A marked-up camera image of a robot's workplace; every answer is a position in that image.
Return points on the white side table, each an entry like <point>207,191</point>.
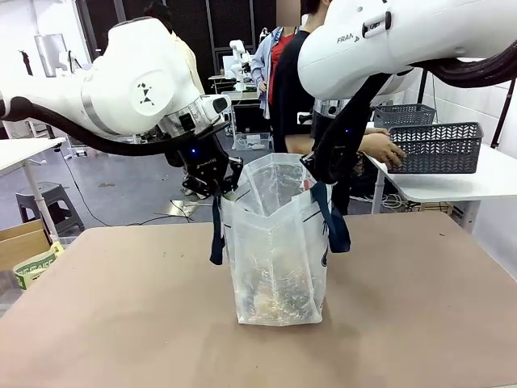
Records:
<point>20,151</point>

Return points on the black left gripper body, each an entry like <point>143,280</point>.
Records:
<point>200,161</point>

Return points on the gray framed board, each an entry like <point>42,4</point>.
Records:
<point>50,54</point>

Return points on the white box green print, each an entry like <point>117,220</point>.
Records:
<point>34,268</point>

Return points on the person right hand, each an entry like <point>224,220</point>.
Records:
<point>377,131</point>

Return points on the person in blue shirt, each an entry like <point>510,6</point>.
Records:
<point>262,72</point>

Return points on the brown cardboard box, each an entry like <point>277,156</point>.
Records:
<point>22,242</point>

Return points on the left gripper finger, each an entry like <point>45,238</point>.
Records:
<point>234,174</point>
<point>200,189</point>

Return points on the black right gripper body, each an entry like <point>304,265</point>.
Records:
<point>337,141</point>

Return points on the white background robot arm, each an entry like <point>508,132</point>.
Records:
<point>239,60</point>

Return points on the large gray plastic basket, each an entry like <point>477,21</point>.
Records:
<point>436,149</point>

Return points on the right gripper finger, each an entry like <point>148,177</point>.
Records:
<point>331,175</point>
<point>311,165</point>

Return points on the person in dark shirt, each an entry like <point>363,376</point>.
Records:
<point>291,101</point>

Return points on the black slanted pole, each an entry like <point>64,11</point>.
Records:
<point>503,113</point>

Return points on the clear plastic storage box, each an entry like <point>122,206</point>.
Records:
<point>252,141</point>

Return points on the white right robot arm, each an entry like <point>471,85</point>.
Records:
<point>363,48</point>

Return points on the white table with baskets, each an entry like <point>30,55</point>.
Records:
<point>444,186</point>

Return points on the person left hand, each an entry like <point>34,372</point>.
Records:
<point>383,151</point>

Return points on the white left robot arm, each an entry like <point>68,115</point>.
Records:
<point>121,81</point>

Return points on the person in cream jacket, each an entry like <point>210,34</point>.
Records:
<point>190,60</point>

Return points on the small gray plastic basket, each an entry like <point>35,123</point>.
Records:
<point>404,115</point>

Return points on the gray step stool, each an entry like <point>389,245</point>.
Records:
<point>48,202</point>

